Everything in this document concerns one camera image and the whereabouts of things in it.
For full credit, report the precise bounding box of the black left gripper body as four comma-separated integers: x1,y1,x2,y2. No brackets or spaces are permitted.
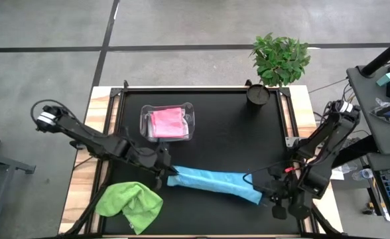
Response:
149,145,173,173

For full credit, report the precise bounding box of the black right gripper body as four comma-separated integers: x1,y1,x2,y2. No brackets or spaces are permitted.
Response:
267,175,298,203

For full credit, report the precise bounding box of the pink microfiber towel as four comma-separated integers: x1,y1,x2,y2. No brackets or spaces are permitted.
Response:
150,107,189,139

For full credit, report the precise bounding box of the light blue microfiber towel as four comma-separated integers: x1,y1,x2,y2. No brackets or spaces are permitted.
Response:
166,165,263,205

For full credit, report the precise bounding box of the green microfiber towel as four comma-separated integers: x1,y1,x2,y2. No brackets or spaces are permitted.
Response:
94,181,164,235

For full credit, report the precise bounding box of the clear plastic bin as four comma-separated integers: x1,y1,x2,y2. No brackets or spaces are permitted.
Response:
139,102,196,143

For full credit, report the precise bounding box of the white paper sheet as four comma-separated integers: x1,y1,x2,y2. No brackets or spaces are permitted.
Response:
329,164,348,181

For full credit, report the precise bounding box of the clear water bottle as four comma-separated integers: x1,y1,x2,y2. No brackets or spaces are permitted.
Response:
352,168,375,182

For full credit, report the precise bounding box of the black plant pot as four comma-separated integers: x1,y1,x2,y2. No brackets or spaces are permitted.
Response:
246,84,271,112

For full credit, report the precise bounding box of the grey side desk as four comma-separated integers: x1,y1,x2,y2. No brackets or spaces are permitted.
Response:
346,64,390,239

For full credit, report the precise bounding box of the green leafy plant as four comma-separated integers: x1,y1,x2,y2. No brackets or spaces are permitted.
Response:
249,32,311,88

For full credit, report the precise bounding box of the small teal box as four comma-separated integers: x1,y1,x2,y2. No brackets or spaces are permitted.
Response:
376,72,390,87

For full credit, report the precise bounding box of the grey metal stand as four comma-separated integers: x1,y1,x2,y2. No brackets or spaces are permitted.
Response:
0,148,36,175

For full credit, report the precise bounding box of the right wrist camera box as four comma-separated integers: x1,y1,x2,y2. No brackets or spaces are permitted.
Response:
271,204,288,220

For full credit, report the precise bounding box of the black metal table frame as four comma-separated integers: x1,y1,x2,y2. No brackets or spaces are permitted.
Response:
60,79,344,239

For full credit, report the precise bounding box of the black round post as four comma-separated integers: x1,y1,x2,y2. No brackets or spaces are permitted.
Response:
360,33,390,78

